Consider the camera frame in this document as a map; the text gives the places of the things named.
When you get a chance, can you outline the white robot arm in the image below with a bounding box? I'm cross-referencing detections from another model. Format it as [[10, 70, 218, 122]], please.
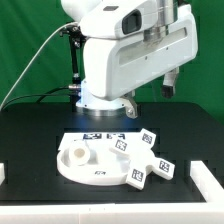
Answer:
[[61, 0, 198, 118]]

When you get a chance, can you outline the white marker sheet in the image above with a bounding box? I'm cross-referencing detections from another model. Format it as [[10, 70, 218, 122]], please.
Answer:
[[58, 132, 138, 151]]

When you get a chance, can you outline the white round table top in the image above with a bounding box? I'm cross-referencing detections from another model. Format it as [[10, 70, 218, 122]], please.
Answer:
[[57, 140, 129, 186]]

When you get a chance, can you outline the white front border rail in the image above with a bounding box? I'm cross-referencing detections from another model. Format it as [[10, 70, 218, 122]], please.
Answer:
[[0, 203, 224, 224]]

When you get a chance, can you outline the white cross-shaped table base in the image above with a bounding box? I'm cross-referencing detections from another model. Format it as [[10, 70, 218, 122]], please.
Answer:
[[109, 129, 175, 190]]

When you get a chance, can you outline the black cable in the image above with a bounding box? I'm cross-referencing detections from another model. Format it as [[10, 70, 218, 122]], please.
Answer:
[[0, 85, 81, 111]]

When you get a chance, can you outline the white left border block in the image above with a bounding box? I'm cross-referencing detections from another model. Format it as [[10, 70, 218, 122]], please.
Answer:
[[0, 163, 5, 185]]

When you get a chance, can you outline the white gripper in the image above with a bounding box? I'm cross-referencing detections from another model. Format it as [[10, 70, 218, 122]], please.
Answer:
[[79, 3, 198, 119]]

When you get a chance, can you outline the white right border rail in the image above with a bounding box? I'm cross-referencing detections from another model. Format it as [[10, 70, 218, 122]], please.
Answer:
[[190, 161, 224, 204]]

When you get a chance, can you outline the grey cable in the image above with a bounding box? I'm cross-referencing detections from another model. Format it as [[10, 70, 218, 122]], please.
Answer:
[[0, 21, 80, 111]]

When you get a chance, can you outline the white border rail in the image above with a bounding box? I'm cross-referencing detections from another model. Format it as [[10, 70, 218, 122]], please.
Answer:
[[190, 161, 224, 204], [0, 203, 224, 224]]

